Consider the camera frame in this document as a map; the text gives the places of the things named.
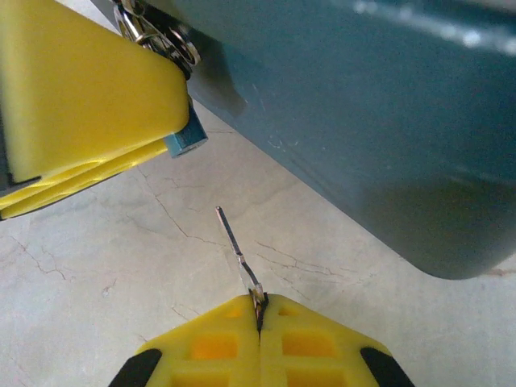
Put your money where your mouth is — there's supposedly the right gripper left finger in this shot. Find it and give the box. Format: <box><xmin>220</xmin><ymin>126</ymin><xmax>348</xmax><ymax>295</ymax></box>
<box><xmin>108</xmin><ymin>293</ymin><xmax>263</xmax><ymax>387</ymax></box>

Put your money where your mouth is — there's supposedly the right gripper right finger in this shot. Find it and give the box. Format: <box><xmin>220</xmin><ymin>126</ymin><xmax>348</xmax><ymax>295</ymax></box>
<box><xmin>258</xmin><ymin>293</ymin><xmax>416</xmax><ymax>387</ymax></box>

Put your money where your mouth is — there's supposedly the starry night print tin box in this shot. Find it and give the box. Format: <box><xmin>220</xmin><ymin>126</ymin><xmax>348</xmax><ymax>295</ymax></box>
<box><xmin>173</xmin><ymin>0</ymin><xmax>516</xmax><ymax>281</ymax></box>

